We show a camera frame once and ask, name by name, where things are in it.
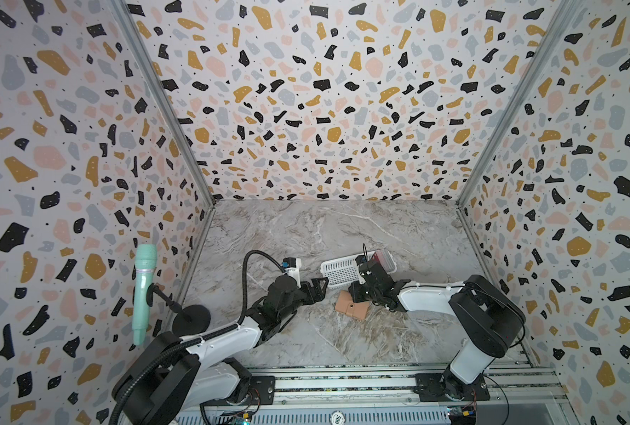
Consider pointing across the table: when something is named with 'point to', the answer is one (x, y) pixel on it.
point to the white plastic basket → (343, 271)
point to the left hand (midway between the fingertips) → (327, 281)
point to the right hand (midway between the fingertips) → (353, 289)
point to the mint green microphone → (145, 264)
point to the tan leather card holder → (345, 304)
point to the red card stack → (386, 259)
